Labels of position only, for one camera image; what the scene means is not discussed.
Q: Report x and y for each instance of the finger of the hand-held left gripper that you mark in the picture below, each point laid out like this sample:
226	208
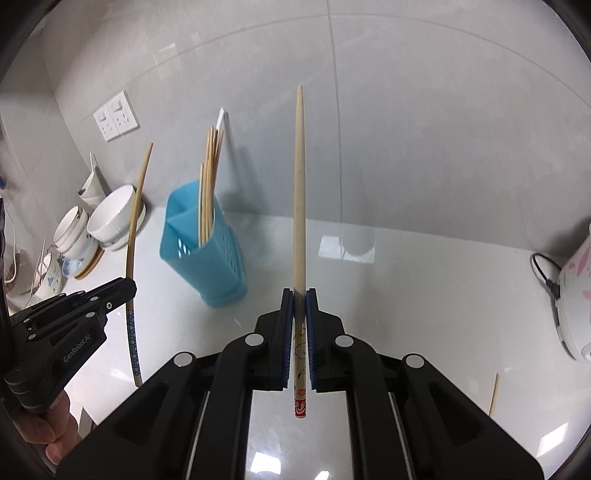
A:
113	293

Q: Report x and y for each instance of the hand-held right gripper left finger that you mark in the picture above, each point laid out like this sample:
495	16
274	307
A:
288	337

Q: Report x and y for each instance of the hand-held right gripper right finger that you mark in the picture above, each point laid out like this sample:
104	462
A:
311	339

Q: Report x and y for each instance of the chopstick with blue dotted end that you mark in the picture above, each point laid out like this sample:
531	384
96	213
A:
136	210

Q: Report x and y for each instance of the blue plastic utensil holder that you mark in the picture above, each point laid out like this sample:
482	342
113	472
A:
217	267

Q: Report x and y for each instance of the bundle of wooden chopsticks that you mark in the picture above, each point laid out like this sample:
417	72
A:
207	194

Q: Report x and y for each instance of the light chopstick with red print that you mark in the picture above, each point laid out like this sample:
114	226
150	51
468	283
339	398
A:
300	184

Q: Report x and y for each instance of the person's left hand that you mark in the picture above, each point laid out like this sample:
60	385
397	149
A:
60	424

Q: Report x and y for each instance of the round wooden coaster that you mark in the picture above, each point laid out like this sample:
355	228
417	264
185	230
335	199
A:
92	265

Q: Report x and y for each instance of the blue patterned white bowl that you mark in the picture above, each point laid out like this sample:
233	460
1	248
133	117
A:
71	267

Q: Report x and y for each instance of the white printed mug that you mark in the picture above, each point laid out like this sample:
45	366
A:
48	279

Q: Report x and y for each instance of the thin sticks in mug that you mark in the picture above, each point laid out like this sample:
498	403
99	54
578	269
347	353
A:
40	258

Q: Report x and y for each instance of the large white bowl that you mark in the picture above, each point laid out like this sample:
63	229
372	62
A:
113	212

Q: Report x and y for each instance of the white ribbed dish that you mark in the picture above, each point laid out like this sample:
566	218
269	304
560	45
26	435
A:
141	217

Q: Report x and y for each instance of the white tilted cup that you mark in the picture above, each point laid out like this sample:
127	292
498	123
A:
92	184

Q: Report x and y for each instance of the plain wooden chopstick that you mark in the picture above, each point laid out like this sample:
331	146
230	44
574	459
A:
494	397

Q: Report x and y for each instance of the white rice cooker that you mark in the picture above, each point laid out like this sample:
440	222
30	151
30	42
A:
575	300

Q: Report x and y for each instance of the white wall socket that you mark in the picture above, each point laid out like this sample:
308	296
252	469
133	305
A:
123	114
105	124

